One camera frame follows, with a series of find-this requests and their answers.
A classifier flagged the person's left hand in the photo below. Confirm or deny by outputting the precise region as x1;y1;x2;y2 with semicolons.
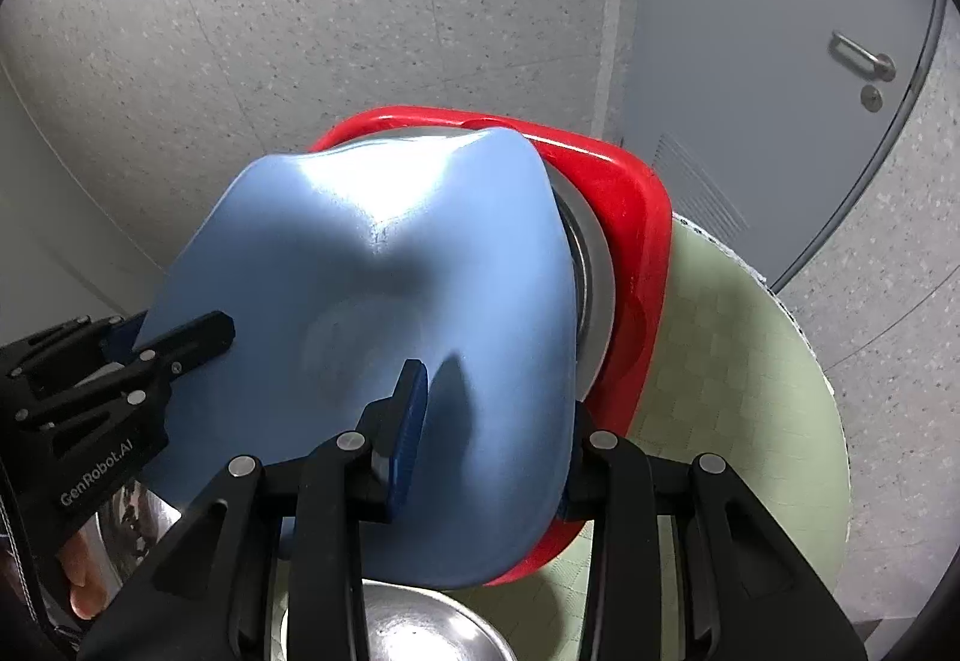
58;535;121;621

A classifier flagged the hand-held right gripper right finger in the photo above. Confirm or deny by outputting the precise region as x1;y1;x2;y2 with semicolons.
557;430;871;661

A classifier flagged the door vent grille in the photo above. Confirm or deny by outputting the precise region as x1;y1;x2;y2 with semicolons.
649;133;751;236

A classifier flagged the blue plate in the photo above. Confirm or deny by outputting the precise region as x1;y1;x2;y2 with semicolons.
133;128;580;591

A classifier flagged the red square plate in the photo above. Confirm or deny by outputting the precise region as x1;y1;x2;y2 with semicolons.
309;106;674;591

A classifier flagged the metal door handle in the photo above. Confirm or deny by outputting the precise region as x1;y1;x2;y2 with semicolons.
828;31;898;83

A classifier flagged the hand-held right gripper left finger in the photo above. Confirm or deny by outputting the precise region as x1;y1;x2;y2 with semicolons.
79;359;429;661

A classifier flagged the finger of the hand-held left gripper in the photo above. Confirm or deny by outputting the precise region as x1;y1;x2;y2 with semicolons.
13;310;237;435
0;314;149;401

